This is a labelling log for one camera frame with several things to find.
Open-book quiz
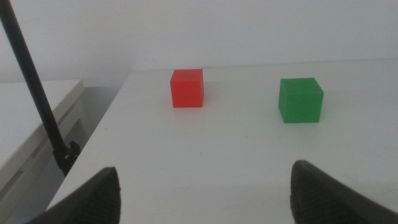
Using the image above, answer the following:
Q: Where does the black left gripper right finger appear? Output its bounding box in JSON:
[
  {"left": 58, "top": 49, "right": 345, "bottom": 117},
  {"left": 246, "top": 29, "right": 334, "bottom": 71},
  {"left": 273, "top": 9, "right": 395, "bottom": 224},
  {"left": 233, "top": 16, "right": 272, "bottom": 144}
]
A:
[{"left": 290, "top": 159, "right": 398, "bottom": 224}]

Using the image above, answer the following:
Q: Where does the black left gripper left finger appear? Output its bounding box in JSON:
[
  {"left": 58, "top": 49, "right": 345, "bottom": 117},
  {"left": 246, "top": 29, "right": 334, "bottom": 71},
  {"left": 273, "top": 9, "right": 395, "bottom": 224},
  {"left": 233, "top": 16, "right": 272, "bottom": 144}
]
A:
[{"left": 26, "top": 166, "right": 121, "bottom": 224}]

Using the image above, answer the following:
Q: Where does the green cube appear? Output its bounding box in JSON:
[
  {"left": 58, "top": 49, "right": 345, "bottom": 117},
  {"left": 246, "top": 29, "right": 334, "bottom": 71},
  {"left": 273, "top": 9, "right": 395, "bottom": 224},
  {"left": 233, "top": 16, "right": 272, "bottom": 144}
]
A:
[{"left": 277, "top": 77, "right": 325, "bottom": 124}]

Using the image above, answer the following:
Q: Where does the red cube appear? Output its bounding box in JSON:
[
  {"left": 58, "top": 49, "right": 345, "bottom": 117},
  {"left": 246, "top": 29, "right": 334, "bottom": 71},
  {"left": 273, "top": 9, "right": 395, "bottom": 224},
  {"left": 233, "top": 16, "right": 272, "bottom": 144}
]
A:
[{"left": 169, "top": 68, "right": 205, "bottom": 109}]

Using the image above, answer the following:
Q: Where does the black pole clamp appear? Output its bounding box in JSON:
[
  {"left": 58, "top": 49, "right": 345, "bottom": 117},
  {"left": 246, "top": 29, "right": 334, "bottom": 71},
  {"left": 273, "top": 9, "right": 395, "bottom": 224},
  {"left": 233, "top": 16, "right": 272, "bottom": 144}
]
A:
[{"left": 52, "top": 140, "right": 81, "bottom": 177}]

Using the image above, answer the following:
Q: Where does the white side cabinet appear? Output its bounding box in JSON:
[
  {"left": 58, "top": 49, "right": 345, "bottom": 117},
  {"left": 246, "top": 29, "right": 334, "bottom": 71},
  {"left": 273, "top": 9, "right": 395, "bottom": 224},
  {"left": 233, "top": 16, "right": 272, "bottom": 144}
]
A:
[{"left": 0, "top": 79, "right": 94, "bottom": 224}]

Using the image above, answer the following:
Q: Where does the black stand pole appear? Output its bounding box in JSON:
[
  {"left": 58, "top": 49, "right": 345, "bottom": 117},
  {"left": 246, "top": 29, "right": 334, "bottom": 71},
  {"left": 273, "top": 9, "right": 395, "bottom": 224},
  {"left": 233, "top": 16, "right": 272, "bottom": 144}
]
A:
[{"left": 0, "top": 0, "right": 68, "bottom": 156}]

